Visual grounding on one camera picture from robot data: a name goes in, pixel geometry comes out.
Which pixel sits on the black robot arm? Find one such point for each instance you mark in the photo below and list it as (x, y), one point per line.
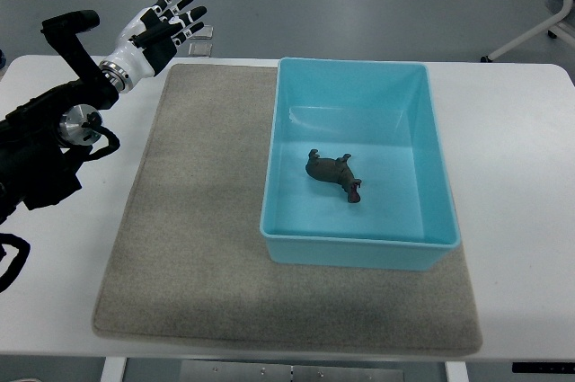
(45, 141)

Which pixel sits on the black table control panel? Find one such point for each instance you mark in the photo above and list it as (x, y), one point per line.
(543, 367)

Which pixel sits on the metal table frame bracket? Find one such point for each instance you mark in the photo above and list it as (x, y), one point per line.
(203, 370)

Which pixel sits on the grey felt mat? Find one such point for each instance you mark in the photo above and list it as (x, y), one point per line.
(190, 267)

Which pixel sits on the brown toy hippo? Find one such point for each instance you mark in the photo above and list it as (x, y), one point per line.
(334, 171)

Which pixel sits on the white chair base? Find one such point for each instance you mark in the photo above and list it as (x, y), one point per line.
(555, 23)

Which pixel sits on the blue plastic box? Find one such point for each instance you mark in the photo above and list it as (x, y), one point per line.
(383, 115)

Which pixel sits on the lower floor outlet plate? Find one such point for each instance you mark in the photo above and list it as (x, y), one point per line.
(200, 49)

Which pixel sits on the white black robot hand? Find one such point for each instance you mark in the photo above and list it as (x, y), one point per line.
(150, 41)

